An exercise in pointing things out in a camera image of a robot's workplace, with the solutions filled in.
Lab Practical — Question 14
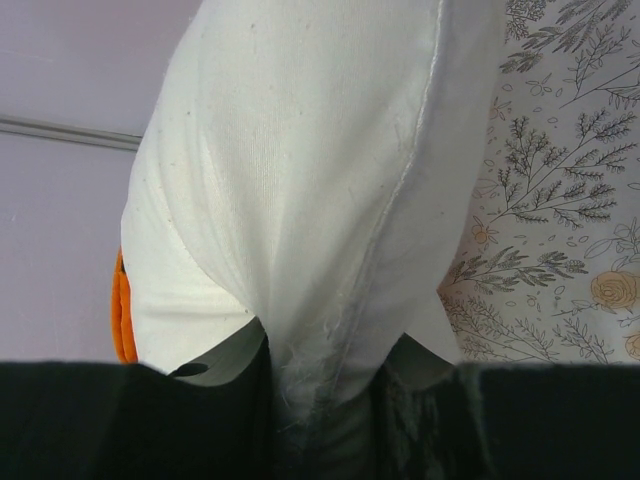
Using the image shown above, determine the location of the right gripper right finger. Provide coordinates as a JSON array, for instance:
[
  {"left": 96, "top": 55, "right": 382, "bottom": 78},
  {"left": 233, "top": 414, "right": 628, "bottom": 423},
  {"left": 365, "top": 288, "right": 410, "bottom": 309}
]
[{"left": 353, "top": 336, "right": 639, "bottom": 479}]

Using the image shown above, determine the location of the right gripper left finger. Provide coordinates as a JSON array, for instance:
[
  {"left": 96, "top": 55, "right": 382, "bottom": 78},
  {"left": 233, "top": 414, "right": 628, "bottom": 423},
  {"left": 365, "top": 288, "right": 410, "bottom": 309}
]
[{"left": 1, "top": 320, "right": 272, "bottom": 479}]

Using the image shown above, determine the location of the orange patterned pillowcase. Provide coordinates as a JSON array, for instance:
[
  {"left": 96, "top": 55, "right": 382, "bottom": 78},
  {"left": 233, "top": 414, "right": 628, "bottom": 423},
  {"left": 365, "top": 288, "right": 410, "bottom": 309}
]
[{"left": 110, "top": 250, "right": 138, "bottom": 364}]

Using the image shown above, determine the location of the white pillow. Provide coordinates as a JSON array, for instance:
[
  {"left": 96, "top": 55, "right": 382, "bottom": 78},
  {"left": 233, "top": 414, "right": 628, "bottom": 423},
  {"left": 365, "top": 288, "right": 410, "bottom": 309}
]
[{"left": 119, "top": 0, "right": 509, "bottom": 426}]

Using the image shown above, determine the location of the floral table mat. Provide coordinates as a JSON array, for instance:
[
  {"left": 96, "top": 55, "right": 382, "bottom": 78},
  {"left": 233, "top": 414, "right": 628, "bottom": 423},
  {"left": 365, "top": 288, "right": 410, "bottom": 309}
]
[{"left": 439, "top": 0, "right": 639, "bottom": 365}]

